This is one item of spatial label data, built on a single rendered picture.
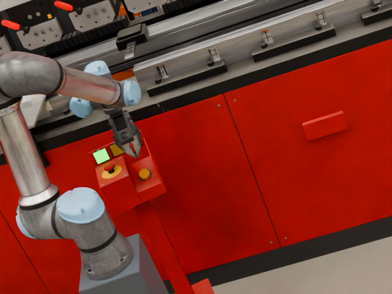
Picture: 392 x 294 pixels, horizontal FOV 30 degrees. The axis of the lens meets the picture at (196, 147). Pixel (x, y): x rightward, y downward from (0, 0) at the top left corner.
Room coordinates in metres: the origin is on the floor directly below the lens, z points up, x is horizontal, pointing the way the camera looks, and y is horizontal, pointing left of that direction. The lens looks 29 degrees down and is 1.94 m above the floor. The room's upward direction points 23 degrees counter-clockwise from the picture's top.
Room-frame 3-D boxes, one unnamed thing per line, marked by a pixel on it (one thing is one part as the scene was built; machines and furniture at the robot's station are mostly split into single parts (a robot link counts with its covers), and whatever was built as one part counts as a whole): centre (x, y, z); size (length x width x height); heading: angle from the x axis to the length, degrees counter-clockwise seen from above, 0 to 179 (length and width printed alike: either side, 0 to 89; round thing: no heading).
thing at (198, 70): (2.44, -0.06, 0.89); 0.30 x 0.05 x 0.03; 80
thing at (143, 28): (2.68, 0.08, 1.01); 0.26 x 0.12 x 0.05; 170
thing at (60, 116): (2.55, 0.49, 0.89); 0.30 x 0.05 x 0.03; 80
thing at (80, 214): (1.72, 0.35, 0.94); 0.13 x 0.12 x 0.14; 56
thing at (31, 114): (2.46, 0.55, 1.00); 0.26 x 0.18 x 0.01; 170
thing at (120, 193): (2.21, 0.25, 0.75); 0.20 x 0.16 x 0.18; 93
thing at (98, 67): (2.17, 0.20, 1.11); 0.09 x 0.08 x 0.11; 146
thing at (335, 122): (2.27, -0.46, 0.58); 0.15 x 0.02 x 0.07; 80
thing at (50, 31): (2.58, 0.35, 1.26); 0.15 x 0.09 x 0.17; 80
